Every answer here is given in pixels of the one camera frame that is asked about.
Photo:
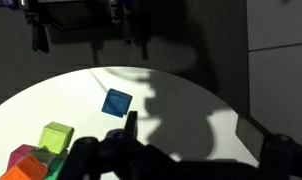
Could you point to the orange block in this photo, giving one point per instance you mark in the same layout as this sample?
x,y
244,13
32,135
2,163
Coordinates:
x,y
24,170

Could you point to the lime green block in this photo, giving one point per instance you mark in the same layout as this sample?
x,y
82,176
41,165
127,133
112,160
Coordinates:
x,y
55,137

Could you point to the grey block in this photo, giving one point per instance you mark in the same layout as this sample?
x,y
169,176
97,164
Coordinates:
x,y
44,156

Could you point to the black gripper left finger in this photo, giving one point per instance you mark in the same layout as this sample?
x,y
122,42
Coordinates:
x,y
91,156

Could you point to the blue block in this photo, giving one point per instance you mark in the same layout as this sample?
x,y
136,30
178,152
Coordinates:
x,y
116,103

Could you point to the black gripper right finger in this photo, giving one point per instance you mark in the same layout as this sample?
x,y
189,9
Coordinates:
x,y
284,160

